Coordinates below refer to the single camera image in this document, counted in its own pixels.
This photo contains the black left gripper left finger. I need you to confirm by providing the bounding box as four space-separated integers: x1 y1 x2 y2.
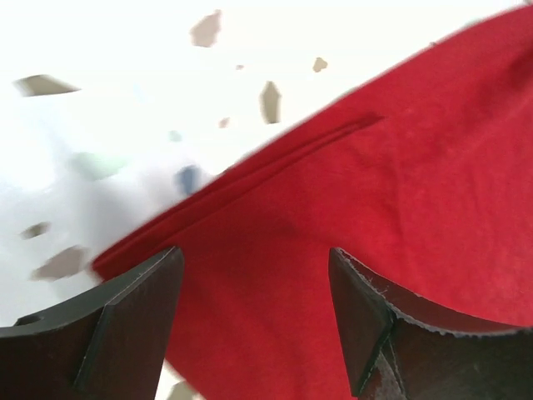
1 247 184 400

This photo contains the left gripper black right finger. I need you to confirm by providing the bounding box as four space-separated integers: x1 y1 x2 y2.
328 248 532 400

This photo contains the dark red t-shirt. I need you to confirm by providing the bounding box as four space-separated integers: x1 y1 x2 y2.
92 6 532 399

